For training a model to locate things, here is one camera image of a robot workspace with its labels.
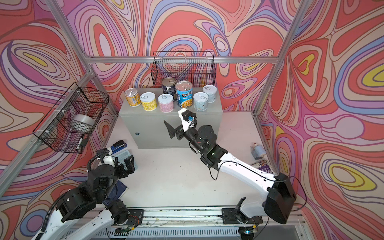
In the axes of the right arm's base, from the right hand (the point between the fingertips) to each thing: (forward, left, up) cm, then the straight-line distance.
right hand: (175, 119), depth 66 cm
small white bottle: (0, -47, -32) cm, 57 cm away
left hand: (-12, +23, -13) cm, 29 cm away
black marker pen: (-3, +48, -11) cm, 49 cm away
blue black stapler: (+8, +42, -33) cm, 54 cm away
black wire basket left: (+3, +50, -3) cm, 50 cm away
